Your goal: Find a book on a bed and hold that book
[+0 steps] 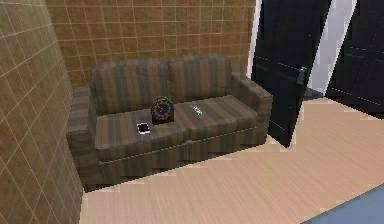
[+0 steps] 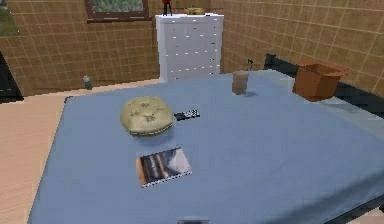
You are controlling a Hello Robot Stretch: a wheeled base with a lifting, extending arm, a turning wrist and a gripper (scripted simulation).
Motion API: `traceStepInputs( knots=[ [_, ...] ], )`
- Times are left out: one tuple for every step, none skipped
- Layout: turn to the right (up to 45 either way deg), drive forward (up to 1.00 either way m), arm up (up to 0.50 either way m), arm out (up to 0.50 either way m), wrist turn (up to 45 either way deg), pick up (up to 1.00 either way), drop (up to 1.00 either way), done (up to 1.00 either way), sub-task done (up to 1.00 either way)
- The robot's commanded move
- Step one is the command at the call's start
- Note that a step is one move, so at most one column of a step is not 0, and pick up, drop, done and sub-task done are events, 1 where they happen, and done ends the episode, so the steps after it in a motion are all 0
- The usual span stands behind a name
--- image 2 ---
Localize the white chest of drawers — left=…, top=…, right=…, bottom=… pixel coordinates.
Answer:
left=155, top=13, right=225, bottom=83

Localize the yellow flat object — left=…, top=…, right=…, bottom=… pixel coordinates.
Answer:
left=183, top=7, right=206, bottom=16

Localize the round olive tufted cushion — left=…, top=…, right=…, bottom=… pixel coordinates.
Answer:
left=120, top=95, right=174, bottom=137

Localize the tan cylinder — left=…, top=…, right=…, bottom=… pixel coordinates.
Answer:
left=231, top=70, right=250, bottom=96

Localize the black remote control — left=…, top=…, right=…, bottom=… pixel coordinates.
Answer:
left=173, top=109, right=201, bottom=122

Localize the black furniture piece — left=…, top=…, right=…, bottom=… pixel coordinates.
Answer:
left=0, top=51, right=25, bottom=104

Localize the brown cardboard box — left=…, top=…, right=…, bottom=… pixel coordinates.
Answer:
left=292, top=60, right=349, bottom=103

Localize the red and black figurine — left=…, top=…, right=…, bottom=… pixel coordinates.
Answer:
left=161, top=0, right=174, bottom=17

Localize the blue bed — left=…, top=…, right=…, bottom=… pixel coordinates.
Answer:
left=27, top=53, right=384, bottom=224

